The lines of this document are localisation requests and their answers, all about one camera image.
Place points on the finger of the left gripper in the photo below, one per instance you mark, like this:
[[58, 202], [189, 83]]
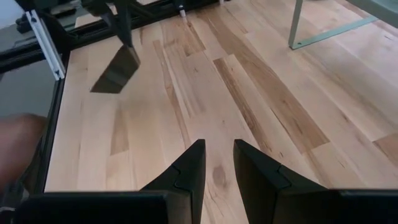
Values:
[[125, 25], [104, 11]]

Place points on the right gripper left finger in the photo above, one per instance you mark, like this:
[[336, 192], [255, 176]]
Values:
[[189, 180]]

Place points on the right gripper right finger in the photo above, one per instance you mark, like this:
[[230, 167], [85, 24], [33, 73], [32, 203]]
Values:
[[258, 183]]

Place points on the person's hand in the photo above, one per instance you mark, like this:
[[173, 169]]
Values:
[[17, 146]]

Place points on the green perforated metal shelf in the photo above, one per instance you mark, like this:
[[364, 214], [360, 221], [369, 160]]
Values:
[[326, 32]]

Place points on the silver metal bracket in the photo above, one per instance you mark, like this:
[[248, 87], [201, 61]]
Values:
[[46, 46]]

